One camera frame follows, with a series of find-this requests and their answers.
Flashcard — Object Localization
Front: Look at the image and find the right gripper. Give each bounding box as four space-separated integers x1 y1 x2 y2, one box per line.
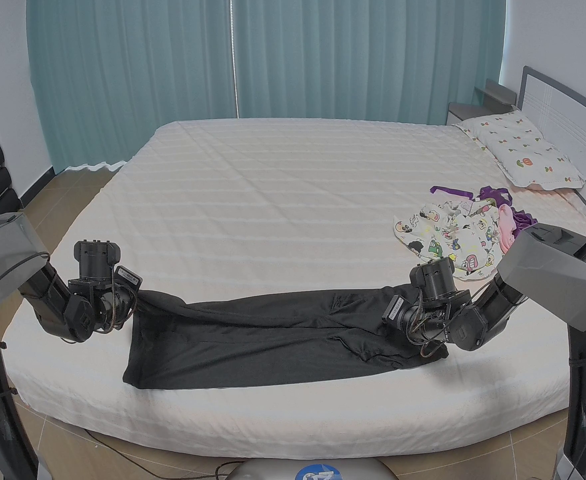
382 294 429 341

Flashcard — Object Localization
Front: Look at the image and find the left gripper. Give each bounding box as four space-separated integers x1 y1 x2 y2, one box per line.
102 265 143 328

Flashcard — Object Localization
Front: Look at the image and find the black T-shirt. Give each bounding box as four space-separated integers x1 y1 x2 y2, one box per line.
123 284 450 391

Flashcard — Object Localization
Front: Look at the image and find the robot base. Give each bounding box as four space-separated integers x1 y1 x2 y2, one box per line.
223 458 399 480

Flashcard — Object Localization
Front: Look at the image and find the bed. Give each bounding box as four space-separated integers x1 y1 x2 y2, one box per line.
0 65 586 459

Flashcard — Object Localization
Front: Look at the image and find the white printed pyjama top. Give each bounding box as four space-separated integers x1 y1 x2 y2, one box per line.
393 200 504 281

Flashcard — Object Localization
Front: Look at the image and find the pink garment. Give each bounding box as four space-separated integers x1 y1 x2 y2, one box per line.
495 205 520 254

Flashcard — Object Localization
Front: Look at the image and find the purple garment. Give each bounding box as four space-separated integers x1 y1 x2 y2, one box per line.
430 184 539 234

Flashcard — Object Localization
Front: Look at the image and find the white printed pillow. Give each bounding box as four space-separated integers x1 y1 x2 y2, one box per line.
455 110 586 190

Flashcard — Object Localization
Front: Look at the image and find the blue-green curtain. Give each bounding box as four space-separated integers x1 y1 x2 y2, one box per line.
232 0 506 126
25 0 236 174

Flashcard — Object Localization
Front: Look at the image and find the grey bedside table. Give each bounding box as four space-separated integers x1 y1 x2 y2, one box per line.
447 79 518 125

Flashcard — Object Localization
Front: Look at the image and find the black cable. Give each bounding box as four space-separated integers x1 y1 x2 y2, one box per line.
83 428 246 480

